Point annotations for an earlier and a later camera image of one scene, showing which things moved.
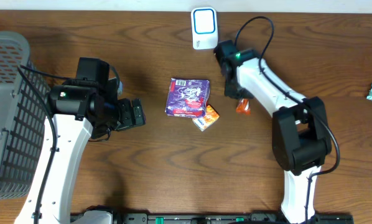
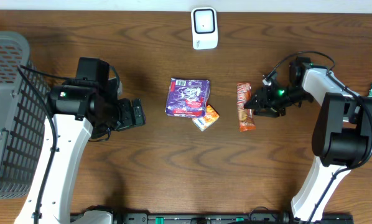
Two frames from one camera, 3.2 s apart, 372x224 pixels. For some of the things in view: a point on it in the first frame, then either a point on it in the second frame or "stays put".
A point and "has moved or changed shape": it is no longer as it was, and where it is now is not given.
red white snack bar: (244, 107) has moved or changed shape
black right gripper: (229, 93) to (263, 96)
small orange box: (210, 117) stays put
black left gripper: (124, 113) stays put
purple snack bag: (188, 98) stays put
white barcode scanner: (204, 21) stays put
